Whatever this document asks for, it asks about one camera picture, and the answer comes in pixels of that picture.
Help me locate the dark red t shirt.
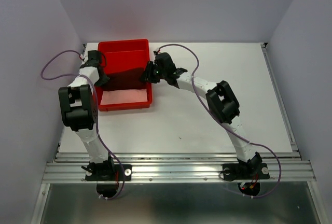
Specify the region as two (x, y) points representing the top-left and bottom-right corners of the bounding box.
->
(101, 67), (146, 91)

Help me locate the aluminium rail frame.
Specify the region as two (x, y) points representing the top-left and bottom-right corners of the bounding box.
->
(32, 43), (328, 223)

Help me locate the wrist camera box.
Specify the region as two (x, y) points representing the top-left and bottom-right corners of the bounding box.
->
(154, 51), (176, 75)
(80, 50), (107, 68)

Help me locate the red plastic tray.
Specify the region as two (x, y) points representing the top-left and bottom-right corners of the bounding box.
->
(96, 39), (153, 111)

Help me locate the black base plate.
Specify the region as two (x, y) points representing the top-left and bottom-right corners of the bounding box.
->
(85, 164), (131, 181)
(219, 163), (270, 181)

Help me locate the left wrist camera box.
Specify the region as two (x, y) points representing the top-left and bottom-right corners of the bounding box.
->
(80, 50), (107, 68)

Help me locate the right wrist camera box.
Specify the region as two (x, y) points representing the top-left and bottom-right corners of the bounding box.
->
(154, 51), (176, 75)

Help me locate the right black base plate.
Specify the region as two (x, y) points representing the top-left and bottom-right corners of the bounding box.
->
(219, 163), (270, 181)

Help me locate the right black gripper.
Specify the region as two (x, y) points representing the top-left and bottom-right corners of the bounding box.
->
(140, 60), (167, 83)

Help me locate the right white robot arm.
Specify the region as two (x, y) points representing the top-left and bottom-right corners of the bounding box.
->
(141, 61), (262, 179)

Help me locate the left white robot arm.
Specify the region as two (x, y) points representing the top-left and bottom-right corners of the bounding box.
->
(58, 66), (116, 181)

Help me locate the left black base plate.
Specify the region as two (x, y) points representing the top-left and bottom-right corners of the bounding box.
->
(85, 164), (131, 181)

